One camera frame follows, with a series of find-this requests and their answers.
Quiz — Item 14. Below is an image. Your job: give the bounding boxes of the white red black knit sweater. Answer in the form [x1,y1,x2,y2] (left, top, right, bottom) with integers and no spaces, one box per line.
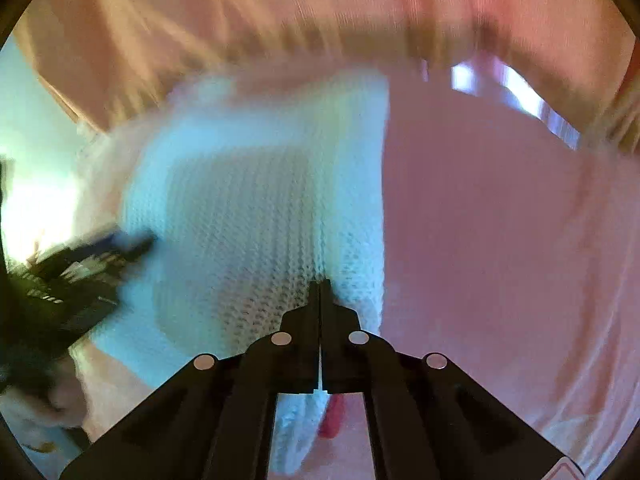
[90,71,392,477]

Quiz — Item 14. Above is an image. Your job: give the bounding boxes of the pink blanket with white print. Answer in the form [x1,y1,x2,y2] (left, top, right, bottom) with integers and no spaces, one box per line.
[0,57,640,480]

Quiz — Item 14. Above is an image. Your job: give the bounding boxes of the person's left hand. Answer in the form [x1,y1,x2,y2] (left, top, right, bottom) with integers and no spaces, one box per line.
[0,355,88,428]

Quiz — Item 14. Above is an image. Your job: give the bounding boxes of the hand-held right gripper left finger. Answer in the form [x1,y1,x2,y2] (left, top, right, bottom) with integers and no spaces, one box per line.
[59,279,322,480]

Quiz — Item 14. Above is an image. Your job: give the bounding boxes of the pink cloth with tan border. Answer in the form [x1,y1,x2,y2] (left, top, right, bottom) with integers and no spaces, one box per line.
[15,0,640,153]

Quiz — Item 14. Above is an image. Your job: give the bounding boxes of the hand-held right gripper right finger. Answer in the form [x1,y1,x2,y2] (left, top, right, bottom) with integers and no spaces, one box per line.
[319,278,586,480]

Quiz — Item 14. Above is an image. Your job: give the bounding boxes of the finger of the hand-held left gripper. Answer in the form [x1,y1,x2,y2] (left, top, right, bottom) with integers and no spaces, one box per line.
[97,229,157,263]

